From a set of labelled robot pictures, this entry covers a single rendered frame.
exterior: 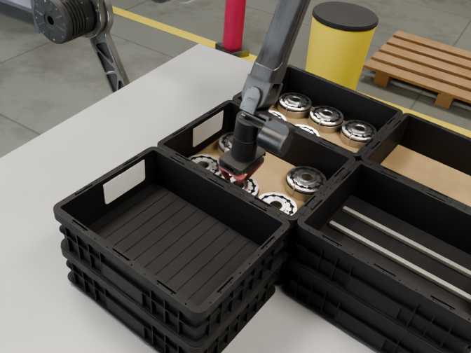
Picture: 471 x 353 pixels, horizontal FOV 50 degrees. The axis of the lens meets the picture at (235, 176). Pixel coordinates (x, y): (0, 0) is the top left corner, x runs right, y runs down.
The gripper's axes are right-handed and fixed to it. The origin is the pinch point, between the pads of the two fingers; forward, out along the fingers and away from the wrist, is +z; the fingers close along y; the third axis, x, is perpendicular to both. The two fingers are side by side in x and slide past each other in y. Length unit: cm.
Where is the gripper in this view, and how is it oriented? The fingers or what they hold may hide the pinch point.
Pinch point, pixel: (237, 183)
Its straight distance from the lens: 122.0
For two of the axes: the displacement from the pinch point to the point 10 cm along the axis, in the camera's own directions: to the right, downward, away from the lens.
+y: 6.1, -4.8, 6.3
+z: -1.2, 7.3, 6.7
